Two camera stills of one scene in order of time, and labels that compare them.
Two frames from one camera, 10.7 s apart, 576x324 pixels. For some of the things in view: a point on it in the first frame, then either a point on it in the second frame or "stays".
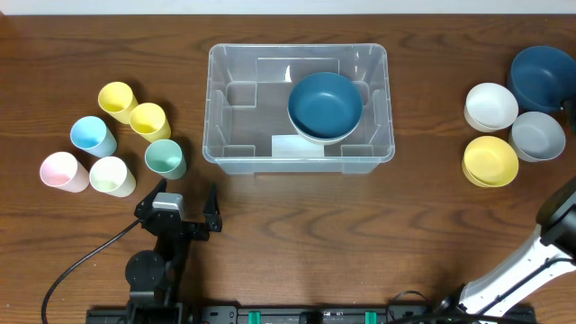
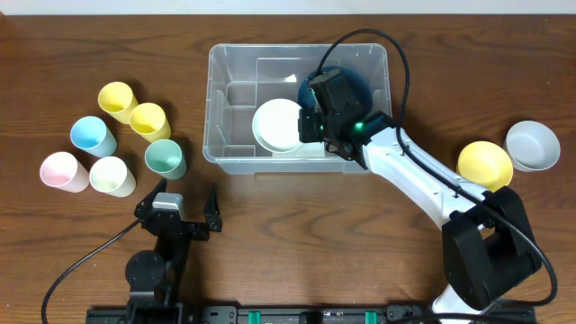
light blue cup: (90, 134) stays
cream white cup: (110, 175) stays
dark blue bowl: (541, 77) → (358, 84)
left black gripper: (181, 227) stays
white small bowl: (490, 107) → (275, 125)
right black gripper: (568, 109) → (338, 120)
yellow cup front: (150, 121) stays
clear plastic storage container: (298, 109) stays
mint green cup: (165, 157) stays
